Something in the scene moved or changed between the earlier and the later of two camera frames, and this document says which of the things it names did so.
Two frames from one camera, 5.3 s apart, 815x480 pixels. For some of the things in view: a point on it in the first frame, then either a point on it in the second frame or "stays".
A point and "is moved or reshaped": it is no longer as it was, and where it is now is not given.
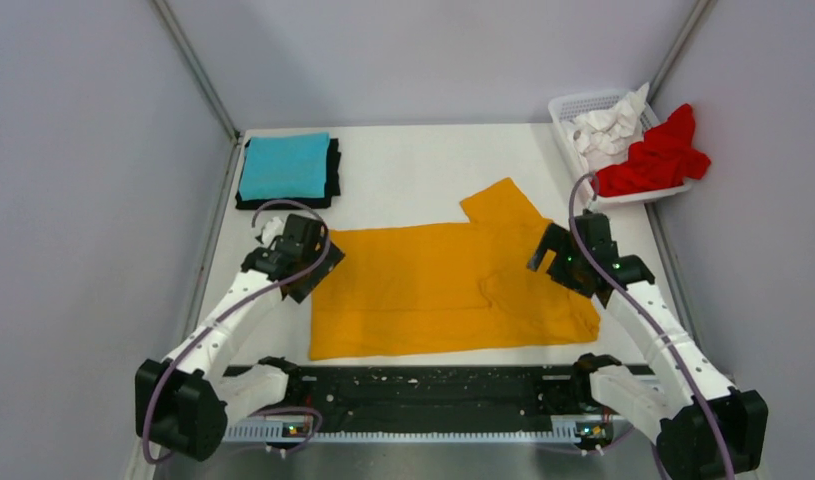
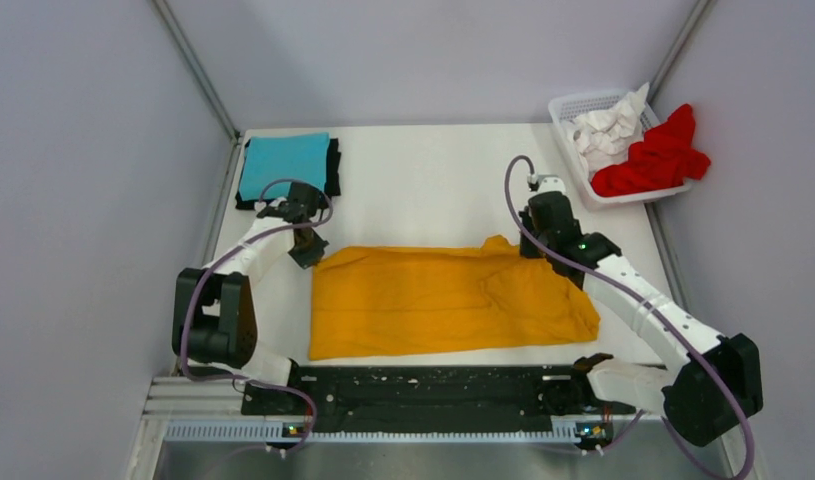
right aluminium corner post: [701, 11] stays
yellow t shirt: [449, 289] is moved or reshaped
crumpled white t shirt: [602, 137] stays
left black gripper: [301, 291] -> [313, 255]
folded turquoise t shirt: [284, 167] stays
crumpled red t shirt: [664, 158] stays
